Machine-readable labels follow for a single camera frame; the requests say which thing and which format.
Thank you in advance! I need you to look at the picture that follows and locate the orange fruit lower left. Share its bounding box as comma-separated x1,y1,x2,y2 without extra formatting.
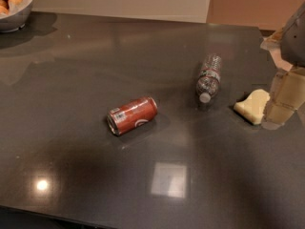
0,0,9,14

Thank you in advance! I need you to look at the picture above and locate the orange fruit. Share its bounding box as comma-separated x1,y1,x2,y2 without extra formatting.
8,0,23,7
0,0,9,14

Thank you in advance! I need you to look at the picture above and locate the clear plastic water bottle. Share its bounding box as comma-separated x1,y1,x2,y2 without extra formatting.
196,53,222,104

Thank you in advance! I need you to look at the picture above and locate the orange fruit lower middle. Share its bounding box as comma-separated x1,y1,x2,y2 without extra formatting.
8,0,23,7

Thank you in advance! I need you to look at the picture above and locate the yellow sponge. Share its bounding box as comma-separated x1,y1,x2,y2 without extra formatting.
234,89,270,125

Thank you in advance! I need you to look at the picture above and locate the red coke can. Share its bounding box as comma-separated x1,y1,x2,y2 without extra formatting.
107,96,157,136

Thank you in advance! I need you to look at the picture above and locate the metal fruit bowl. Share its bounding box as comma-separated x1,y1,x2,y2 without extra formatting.
0,0,34,32

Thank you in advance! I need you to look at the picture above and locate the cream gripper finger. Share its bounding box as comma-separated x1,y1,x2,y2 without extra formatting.
261,67,305,130
260,29,293,72

